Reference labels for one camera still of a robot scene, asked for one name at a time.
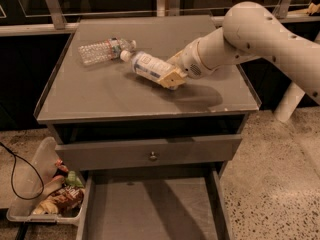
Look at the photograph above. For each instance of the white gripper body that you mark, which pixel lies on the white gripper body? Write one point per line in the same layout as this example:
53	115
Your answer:
189	62

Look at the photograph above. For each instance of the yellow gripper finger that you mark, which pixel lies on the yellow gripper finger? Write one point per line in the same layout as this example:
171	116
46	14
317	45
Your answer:
176	59
173	79

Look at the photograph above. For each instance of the blue plastic bottle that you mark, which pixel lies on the blue plastic bottle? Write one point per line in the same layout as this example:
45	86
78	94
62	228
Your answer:
146	65

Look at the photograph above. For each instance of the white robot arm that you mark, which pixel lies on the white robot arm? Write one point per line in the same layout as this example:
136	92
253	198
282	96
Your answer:
249	30

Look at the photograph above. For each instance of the clear plastic water bottle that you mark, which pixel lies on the clear plastic water bottle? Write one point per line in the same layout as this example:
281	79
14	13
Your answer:
104	51

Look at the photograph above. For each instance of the round metal drawer knob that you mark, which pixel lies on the round metal drawer knob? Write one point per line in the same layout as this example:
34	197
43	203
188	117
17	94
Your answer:
153	156

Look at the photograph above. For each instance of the grey drawer cabinet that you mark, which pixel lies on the grey drawer cabinet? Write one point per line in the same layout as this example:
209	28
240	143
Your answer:
111	103

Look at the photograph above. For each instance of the grey top drawer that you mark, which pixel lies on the grey top drawer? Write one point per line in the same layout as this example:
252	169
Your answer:
135	153

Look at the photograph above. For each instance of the grey open middle drawer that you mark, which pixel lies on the grey open middle drawer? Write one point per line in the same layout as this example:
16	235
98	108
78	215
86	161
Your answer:
154	204

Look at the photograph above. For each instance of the snack packets in bin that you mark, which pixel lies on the snack packets in bin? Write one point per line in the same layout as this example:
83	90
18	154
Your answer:
62	194

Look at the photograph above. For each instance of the clear plastic bin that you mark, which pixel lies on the clear plastic bin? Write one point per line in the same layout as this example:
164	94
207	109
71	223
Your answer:
29	184

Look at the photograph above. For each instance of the metal railing frame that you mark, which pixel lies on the metal railing frame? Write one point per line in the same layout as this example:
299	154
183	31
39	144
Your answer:
36	17

